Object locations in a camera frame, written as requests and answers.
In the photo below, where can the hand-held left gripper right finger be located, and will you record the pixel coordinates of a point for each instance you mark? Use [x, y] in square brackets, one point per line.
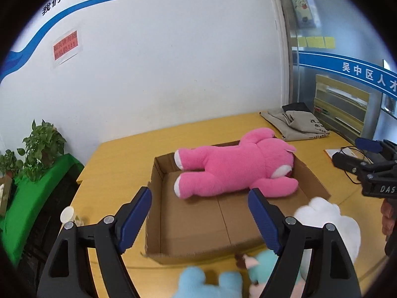
[264, 223]

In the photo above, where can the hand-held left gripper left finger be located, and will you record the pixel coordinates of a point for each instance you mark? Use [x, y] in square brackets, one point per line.
[135, 215]

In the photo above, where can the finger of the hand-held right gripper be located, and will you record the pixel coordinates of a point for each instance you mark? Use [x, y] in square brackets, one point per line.
[368, 145]
[345, 162]

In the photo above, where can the teal and pink plush toy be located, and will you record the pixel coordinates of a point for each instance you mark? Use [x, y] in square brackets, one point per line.
[263, 265]

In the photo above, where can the white plush toy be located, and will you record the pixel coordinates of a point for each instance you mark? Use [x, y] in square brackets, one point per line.
[325, 220]

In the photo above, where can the brown cardboard box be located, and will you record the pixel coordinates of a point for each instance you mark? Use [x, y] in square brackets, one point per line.
[198, 220]

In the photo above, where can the light blue plush toy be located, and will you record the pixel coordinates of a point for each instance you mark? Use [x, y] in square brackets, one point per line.
[201, 284]

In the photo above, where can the person's right hand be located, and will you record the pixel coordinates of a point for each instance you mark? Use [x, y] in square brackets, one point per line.
[389, 220]

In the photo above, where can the grey desktop file rack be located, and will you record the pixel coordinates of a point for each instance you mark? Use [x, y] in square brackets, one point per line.
[344, 105]

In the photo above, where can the grey cloth bag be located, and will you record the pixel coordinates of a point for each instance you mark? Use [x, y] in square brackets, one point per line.
[294, 125]

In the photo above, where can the pink plush bear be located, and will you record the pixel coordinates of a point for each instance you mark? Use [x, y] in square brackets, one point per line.
[235, 164]

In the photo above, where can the white round plastic lid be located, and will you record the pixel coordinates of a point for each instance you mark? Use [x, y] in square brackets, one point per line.
[67, 215]

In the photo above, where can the black folded cloth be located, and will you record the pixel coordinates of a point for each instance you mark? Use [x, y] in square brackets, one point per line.
[294, 106]

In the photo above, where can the blue banner strip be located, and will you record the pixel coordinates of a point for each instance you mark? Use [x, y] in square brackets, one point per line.
[347, 68]

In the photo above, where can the green cloth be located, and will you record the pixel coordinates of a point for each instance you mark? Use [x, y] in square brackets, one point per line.
[37, 192]

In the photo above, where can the large potted green plant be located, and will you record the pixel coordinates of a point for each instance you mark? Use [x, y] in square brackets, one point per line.
[40, 149]

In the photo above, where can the row of yellow sticky notes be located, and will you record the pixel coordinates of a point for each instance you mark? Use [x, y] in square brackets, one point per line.
[313, 42]

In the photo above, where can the small potted green plant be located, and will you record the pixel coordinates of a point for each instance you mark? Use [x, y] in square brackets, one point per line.
[9, 163]

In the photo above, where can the cartoon sheep poster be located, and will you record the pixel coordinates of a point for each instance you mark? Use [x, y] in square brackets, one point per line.
[304, 6]

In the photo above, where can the red wall sign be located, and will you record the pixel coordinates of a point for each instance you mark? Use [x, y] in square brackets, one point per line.
[66, 49]

